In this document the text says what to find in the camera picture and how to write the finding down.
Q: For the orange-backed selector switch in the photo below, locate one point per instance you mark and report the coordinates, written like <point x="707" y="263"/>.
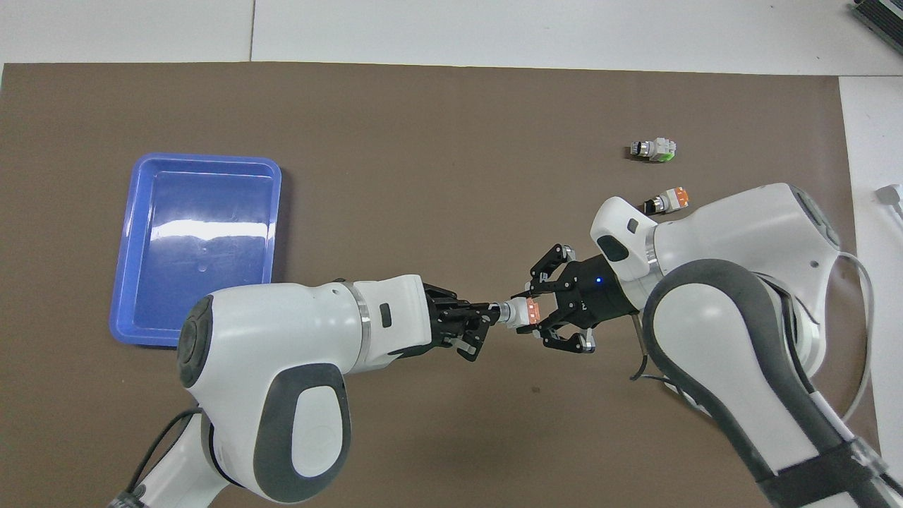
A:
<point x="518" y="311"/>
<point x="669" y="200"/>

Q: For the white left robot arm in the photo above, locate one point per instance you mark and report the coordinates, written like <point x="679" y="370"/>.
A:
<point x="282" y="367"/>

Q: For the green-backed selector switch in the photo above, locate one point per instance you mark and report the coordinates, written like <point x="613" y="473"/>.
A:
<point x="656" y="149"/>

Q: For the blue plastic tray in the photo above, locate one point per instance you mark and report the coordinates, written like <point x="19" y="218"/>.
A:
<point x="204" y="233"/>

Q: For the brown paper table mat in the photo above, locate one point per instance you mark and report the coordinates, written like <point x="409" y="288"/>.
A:
<point x="451" y="176"/>

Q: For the dark grey finned device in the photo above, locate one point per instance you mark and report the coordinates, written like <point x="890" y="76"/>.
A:
<point x="882" y="15"/>

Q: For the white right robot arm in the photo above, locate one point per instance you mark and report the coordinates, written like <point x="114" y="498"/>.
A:
<point x="741" y="317"/>

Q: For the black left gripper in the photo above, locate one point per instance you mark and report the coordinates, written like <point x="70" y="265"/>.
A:
<point x="443" y="321"/>

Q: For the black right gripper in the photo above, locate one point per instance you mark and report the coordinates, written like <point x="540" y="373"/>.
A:
<point x="600" y="296"/>

